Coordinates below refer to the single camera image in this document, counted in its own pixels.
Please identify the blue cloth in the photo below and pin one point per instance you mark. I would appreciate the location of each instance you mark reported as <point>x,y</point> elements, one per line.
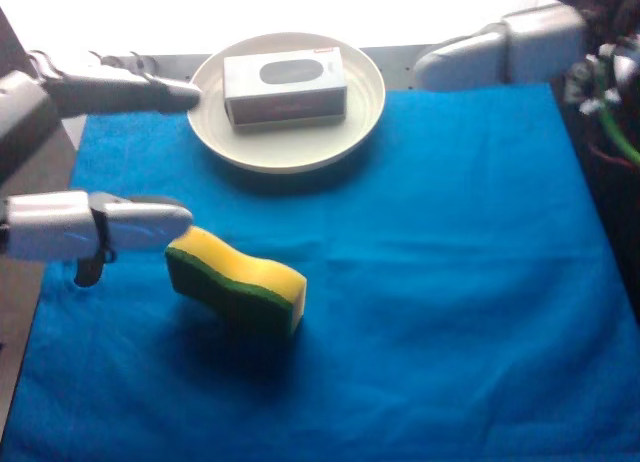
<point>400,307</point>

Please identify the white rectangular box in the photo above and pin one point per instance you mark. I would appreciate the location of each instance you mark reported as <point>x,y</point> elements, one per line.
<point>285,89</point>

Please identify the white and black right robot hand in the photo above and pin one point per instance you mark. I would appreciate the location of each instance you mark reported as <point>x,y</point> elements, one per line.
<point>525,47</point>

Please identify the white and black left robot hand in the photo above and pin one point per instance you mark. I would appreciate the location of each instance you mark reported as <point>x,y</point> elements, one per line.
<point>110,94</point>

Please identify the cream round plate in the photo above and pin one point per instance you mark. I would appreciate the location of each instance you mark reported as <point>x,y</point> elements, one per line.
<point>300,147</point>

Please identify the yellow and green sponge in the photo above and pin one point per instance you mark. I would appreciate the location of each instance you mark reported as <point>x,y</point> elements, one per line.
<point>235,277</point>

